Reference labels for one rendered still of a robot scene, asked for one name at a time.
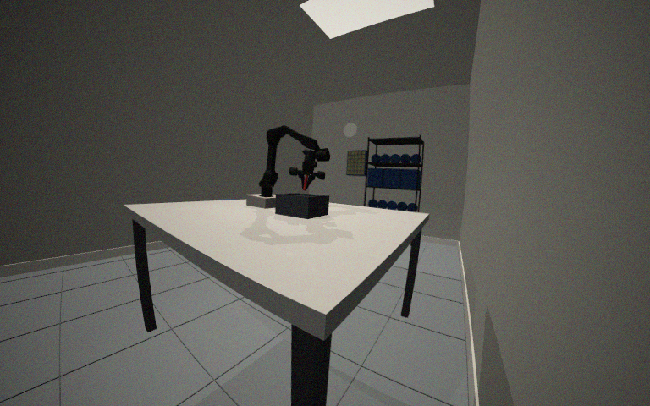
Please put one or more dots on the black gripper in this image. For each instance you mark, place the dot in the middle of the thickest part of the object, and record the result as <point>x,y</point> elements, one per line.
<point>306,171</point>

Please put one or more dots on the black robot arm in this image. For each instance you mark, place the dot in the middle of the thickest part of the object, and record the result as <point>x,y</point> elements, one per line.
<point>273,137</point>

